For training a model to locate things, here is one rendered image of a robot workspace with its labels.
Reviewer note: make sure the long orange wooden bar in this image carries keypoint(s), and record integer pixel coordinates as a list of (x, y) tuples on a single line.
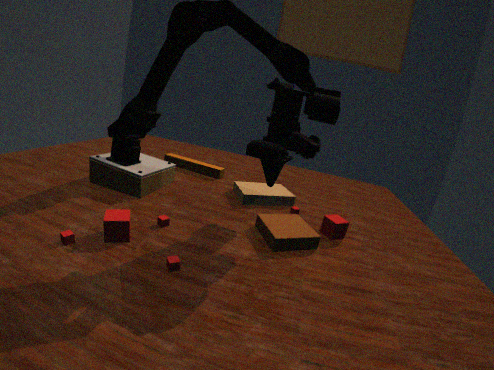
[(195, 166)]

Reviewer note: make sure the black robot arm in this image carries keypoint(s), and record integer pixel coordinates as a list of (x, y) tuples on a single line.
[(187, 22)]

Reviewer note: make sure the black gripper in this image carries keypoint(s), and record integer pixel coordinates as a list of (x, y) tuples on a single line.
[(270, 150)]

